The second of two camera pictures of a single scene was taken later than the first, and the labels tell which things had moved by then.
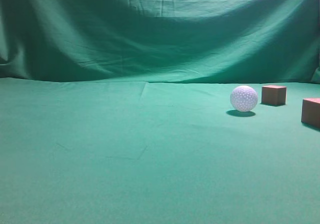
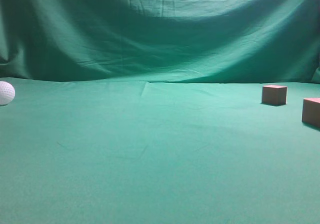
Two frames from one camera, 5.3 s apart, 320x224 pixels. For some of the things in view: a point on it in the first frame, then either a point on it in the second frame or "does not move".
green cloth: (115, 108) does not move
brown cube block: (274, 95) does not move
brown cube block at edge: (310, 113) does not move
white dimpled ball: (243, 98) -> (7, 93)
